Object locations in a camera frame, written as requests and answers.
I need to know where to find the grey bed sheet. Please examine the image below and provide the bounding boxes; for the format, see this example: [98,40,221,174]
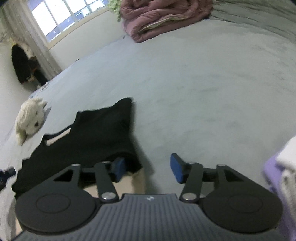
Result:
[0,17,296,241]

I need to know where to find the beige bear raglan shirt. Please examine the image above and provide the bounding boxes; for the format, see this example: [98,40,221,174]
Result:
[11,98,142,198]

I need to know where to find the folded white purple clothes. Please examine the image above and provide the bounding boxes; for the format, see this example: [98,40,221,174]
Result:
[263,137,295,240]

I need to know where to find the grey padded headboard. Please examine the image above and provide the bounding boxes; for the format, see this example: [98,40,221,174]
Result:
[210,0,295,43]

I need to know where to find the dark jacket on rack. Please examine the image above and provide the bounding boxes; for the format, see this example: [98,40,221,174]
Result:
[11,44,49,86]

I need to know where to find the left grey curtain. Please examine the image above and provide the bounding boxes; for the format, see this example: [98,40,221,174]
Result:
[1,1,62,79]

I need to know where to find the pink rolled quilt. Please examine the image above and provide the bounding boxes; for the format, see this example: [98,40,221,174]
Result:
[120,0,213,43]

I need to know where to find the white plush dog toy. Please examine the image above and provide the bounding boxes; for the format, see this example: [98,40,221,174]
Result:
[15,97,47,146]

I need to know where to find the window with white frame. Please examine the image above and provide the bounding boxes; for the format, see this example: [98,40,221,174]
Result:
[27,0,109,42]

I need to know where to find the green patterned blanket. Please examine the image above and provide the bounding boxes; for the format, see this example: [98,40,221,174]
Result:
[107,0,122,22]

